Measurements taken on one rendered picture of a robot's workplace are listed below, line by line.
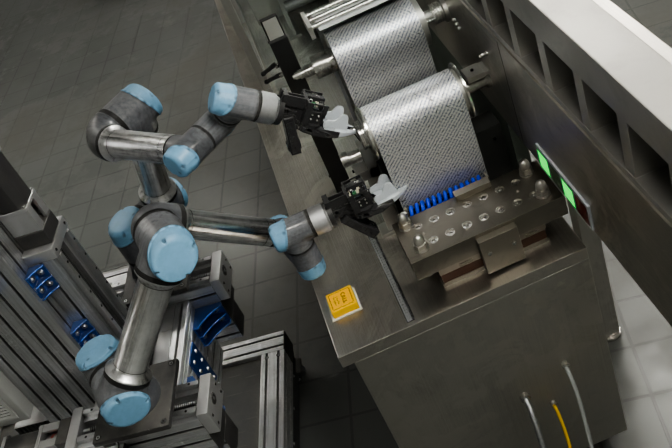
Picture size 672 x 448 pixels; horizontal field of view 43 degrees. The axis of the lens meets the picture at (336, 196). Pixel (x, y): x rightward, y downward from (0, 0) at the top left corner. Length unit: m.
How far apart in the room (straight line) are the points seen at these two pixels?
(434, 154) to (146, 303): 0.78
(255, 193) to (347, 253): 1.96
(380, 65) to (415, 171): 0.30
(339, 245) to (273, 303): 1.31
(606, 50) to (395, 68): 0.93
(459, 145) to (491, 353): 0.55
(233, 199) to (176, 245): 2.35
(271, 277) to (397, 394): 1.61
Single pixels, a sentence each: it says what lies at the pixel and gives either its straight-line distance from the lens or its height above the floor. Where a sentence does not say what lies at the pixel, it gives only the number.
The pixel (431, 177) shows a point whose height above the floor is 1.09.
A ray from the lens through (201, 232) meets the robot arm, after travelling 2.18.
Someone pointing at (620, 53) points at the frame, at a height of 1.65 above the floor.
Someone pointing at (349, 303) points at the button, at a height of 0.92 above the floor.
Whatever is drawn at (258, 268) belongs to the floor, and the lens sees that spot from 3.87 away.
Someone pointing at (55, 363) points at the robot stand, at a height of 0.91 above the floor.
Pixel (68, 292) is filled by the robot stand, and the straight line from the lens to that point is 2.45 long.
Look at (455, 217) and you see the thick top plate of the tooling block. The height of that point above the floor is 1.03.
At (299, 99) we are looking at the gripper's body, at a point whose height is 1.42.
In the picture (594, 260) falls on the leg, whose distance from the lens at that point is 2.82.
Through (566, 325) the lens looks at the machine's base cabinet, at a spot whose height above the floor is 0.66.
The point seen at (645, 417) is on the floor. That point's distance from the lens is 2.95.
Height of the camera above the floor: 2.47
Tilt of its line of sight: 38 degrees down
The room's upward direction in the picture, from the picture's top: 25 degrees counter-clockwise
